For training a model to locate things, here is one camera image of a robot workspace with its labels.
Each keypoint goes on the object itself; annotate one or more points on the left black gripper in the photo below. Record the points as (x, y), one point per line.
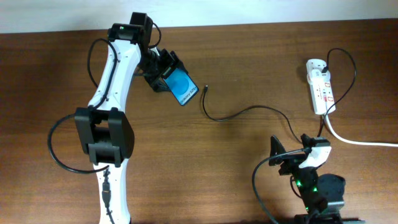
(153, 80)

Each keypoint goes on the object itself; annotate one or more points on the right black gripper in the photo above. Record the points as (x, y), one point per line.
(292, 160)

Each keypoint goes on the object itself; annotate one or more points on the blue Galaxy smartphone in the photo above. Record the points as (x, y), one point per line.
(182, 86)

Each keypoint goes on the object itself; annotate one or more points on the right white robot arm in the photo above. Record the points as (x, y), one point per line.
(322, 195)

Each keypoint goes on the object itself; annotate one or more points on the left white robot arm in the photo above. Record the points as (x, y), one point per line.
(105, 133)

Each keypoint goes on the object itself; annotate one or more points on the white USB charger plug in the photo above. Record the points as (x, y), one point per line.
(317, 76)

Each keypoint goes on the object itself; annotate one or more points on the white power strip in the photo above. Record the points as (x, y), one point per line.
(321, 92)

